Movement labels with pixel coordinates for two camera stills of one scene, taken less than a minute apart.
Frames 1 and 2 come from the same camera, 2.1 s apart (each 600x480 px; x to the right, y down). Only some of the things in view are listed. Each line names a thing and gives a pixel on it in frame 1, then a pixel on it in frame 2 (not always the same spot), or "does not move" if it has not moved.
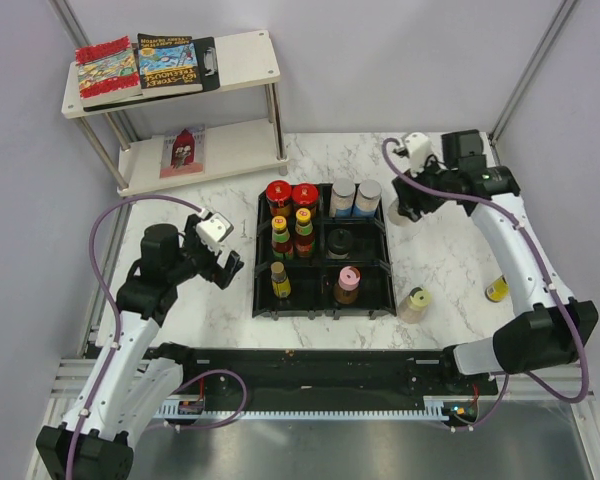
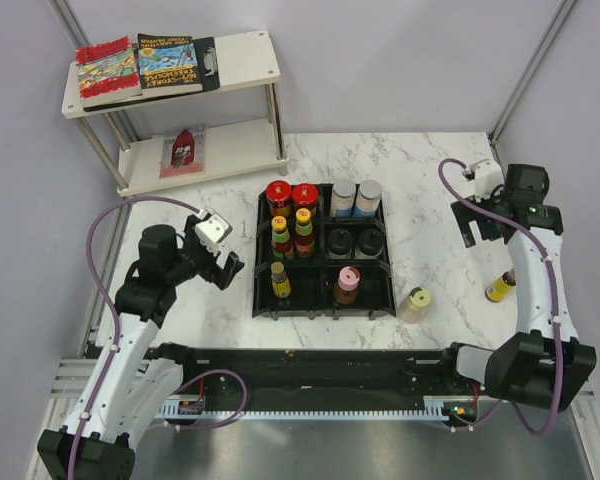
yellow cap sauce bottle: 304,240 does not move
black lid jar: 339,243 does not move
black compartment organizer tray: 321,252 does not move
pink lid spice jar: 347,286 does not move
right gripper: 406,190 -> 465,213
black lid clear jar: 400,215 -> 370,244
